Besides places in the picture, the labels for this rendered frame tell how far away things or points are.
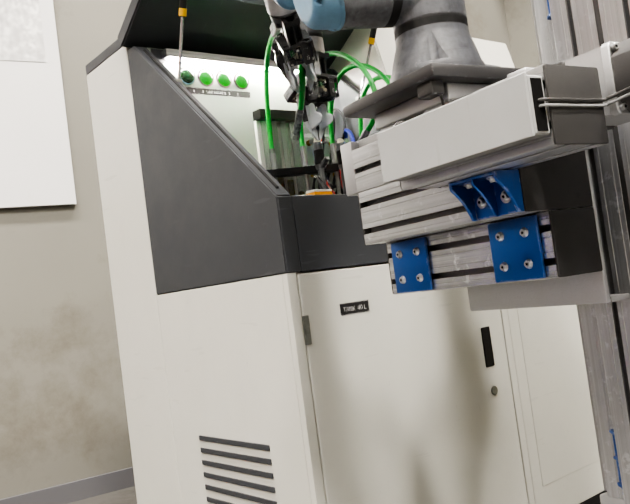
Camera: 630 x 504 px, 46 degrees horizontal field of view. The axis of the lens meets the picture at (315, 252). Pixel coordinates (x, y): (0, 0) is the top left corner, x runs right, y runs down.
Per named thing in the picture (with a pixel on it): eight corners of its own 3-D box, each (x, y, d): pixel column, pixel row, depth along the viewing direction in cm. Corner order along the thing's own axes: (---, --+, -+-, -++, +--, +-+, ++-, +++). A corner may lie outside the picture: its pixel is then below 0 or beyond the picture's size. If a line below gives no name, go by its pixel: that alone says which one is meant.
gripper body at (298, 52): (287, 74, 164) (274, 24, 156) (278, 58, 171) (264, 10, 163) (319, 63, 165) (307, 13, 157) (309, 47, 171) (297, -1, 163)
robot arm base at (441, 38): (508, 75, 113) (499, 12, 114) (434, 70, 105) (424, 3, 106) (443, 102, 126) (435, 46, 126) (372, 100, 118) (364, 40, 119)
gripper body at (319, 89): (317, 97, 182) (311, 49, 182) (296, 106, 188) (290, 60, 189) (341, 98, 186) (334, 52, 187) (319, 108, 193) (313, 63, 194)
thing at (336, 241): (302, 271, 151) (292, 195, 152) (289, 273, 155) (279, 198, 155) (489, 250, 190) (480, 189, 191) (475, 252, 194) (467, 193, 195)
